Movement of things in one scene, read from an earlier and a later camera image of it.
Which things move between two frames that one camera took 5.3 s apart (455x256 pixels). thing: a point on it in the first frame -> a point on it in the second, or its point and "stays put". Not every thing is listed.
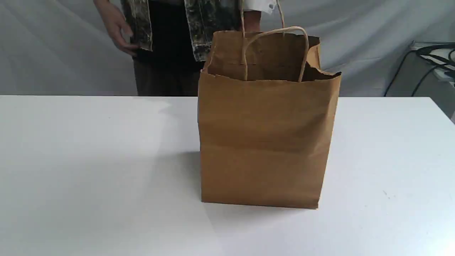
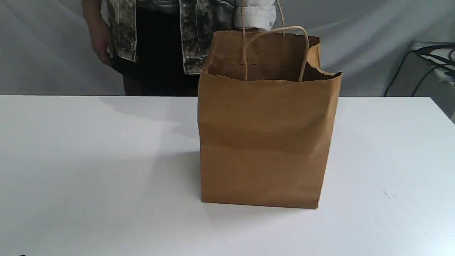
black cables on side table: x=437 y=56 stays put
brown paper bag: x=267 y=111 stays put
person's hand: x=115 y=23 -> x=100 y=33
